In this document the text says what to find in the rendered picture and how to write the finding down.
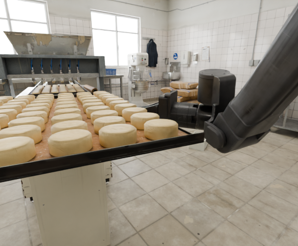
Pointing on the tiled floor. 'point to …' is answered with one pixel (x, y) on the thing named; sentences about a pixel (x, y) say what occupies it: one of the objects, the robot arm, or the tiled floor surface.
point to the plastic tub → (199, 146)
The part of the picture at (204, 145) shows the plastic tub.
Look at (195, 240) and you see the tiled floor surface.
